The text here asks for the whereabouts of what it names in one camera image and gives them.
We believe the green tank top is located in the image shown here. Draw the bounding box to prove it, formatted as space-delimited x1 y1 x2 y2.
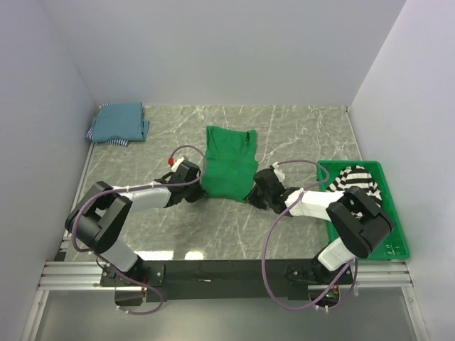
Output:
202 126 258 203

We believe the black white striped tank top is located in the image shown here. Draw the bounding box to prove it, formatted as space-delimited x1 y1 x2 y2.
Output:
326 166 382 207

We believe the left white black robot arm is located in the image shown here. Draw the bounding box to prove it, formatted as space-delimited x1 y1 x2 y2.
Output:
65 157 204 286

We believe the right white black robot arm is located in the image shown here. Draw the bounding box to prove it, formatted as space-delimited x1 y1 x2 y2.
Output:
245 166 396 283

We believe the blue white striped tank top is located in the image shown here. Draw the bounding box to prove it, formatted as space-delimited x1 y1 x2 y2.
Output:
86 104 146 147

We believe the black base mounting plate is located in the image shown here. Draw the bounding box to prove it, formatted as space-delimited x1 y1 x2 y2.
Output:
99 258 355 303

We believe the green plastic tray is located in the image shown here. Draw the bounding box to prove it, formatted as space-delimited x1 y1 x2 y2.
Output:
318 160 410 261

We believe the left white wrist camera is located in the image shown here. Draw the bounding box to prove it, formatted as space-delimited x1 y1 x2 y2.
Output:
168 156 188 169

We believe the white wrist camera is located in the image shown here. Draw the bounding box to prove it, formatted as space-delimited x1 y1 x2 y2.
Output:
168 156 188 169
271 162 285 183

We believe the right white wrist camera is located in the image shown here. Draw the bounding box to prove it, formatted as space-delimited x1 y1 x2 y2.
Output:
271 162 285 183

